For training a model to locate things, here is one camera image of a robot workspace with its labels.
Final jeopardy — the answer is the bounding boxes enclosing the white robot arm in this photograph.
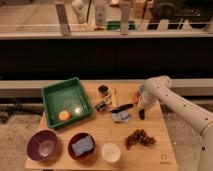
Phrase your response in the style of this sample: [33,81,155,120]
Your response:
[141,75,213,171]

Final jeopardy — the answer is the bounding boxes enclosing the blue sponge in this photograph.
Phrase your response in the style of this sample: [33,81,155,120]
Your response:
[72,136,94,156]

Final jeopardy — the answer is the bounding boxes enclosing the wooden stick utensil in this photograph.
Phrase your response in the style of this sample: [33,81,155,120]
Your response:
[111,89,117,108]

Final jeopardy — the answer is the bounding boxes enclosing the green plastic tray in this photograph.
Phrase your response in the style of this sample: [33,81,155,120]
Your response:
[41,77,93,130]

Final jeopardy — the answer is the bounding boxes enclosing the white cup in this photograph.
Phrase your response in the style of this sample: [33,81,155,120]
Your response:
[101,143,121,163]

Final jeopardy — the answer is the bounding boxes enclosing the bunch of brown grapes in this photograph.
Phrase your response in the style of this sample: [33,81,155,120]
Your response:
[125,129,156,149]

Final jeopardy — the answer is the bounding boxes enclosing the black handled eraser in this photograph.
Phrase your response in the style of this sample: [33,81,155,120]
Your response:
[110,103,134,113]

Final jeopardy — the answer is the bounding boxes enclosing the purple bowl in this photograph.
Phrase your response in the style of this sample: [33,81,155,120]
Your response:
[26,130,59,162]

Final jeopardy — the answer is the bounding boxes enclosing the grey cloth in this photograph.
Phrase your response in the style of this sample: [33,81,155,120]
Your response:
[112,111,131,123]

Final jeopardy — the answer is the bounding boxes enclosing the blue grey small bowl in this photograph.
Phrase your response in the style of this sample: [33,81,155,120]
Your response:
[138,85,145,96]

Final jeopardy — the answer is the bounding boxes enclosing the metal clip tool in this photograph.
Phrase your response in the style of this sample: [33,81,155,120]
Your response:
[95,97,112,112]

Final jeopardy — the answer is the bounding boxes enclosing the small dark cup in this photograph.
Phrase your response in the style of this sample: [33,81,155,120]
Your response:
[98,85,108,97]

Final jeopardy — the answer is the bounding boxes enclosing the orange fruit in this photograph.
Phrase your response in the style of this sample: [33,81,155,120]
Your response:
[58,110,72,121]

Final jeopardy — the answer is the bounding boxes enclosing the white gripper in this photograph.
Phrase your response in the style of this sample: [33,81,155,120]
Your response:
[137,91,157,120]

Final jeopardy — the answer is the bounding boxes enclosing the orange carrot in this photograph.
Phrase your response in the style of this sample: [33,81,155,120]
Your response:
[133,91,140,104]

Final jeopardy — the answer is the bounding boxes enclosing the dark red bowl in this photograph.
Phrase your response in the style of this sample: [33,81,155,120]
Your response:
[68,133,95,160]

